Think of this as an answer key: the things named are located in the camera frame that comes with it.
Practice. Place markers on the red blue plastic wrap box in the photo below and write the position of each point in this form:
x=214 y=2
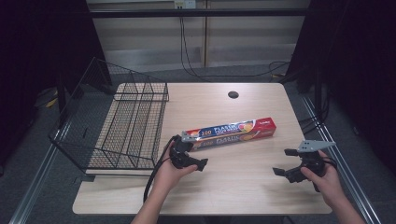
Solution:
x=236 y=132

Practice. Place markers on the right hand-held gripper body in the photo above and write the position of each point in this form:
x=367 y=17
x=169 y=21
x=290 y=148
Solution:
x=311 y=160

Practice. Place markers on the white wall socket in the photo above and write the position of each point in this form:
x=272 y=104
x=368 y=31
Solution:
x=185 y=4

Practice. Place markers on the black horizontal bar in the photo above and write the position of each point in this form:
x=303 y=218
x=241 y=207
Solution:
x=199 y=13

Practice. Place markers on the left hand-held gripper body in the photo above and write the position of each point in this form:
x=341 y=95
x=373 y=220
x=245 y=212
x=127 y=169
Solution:
x=180 y=155

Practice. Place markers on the metal floor rail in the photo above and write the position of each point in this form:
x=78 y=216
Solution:
x=37 y=177
x=339 y=161

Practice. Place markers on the person's right hand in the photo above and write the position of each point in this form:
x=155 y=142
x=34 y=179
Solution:
x=330 y=183

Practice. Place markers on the person's left hand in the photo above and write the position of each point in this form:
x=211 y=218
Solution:
x=166 y=175

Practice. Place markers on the black curtain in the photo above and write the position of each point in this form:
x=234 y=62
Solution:
x=358 y=62
x=40 y=46

